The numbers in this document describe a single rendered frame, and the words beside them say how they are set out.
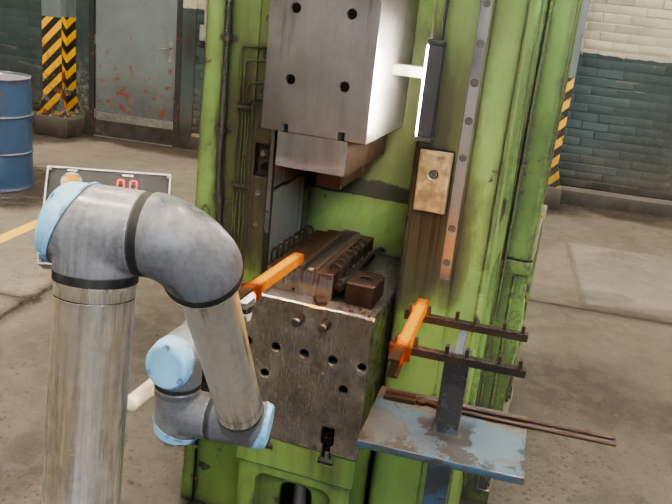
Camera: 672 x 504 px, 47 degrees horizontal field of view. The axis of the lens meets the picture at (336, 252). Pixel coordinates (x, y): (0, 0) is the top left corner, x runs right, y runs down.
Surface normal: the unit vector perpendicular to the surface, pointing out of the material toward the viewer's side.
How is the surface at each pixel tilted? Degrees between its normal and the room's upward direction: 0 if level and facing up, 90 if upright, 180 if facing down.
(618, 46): 87
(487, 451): 0
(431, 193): 90
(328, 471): 90
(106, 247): 99
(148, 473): 0
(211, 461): 90
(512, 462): 0
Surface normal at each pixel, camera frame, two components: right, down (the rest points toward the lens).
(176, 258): 0.29, 0.31
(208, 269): 0.55, 0.29
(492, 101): -0.31, 0.27
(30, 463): 0.10, -0.95
